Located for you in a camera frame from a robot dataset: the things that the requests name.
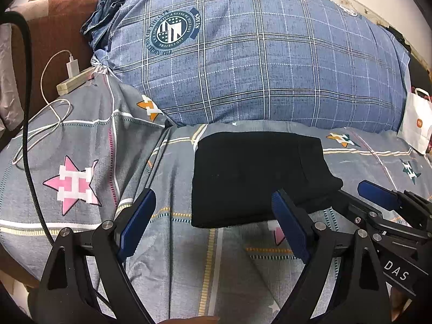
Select beige power strip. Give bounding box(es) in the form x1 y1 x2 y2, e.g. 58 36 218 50
56 67 97 96

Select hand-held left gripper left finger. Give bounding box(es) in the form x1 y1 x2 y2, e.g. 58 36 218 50
37 189 157 324

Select white charging cable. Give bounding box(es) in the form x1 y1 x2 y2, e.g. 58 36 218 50
12 50 74 167

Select white charger plug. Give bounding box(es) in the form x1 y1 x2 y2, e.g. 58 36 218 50
66 59 80 79

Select brown upholstered headboard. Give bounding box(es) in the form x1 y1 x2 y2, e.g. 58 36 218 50
7 0 102 115

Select black braided cable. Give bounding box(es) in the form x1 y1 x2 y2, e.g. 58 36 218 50
0 11 56 247

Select black pants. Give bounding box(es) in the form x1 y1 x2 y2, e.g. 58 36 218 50
191 131 344 229

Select person's right hand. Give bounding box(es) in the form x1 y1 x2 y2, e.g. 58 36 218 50
390 282 419 321

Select grey hanging cloth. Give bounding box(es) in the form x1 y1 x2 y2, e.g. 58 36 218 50
0 23 25 132

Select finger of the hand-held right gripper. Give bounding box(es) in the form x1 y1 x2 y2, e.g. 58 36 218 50
358 180 432 226
332 189 430 244

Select grey star-print bed sheet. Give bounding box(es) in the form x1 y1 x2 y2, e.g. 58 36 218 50
0 71 432 324

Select white paper bag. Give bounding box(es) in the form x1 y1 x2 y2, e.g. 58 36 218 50
396 87 432 156

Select blue plaid pillow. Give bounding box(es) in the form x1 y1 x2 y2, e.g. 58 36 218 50
89 0 410 132

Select person's left hand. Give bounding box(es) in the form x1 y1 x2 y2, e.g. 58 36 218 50
167 315 221 324

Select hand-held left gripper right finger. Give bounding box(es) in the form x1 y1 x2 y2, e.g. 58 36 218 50
272 189 394 324

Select dark blue denim cloth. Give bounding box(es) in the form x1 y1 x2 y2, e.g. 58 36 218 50
80 0 142 49

